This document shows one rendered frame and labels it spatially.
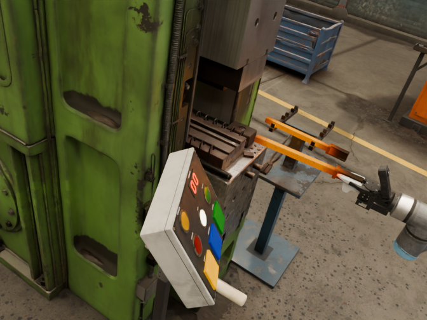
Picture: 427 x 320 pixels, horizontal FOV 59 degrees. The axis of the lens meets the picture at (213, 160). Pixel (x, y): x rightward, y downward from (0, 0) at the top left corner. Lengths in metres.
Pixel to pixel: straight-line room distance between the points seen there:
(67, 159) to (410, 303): 2.14
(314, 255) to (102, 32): 1.95
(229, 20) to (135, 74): 0.33
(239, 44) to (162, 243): 0.66
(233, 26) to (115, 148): 0.55
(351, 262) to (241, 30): 1.90
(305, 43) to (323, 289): 3.42
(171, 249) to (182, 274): 0.09
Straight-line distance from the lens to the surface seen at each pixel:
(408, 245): 1.50
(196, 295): 1.01
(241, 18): 1.20
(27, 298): 2.24
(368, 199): 1.44
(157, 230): 0.86
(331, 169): 1.43
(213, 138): 1.56
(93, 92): 1.38
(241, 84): 1.32
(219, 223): 1.15
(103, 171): 1.52
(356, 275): 2.66
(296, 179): 1.97
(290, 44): 5.18
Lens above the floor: 1.81
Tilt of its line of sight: 35 degrees down
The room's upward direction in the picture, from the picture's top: 11 degrees clockwise
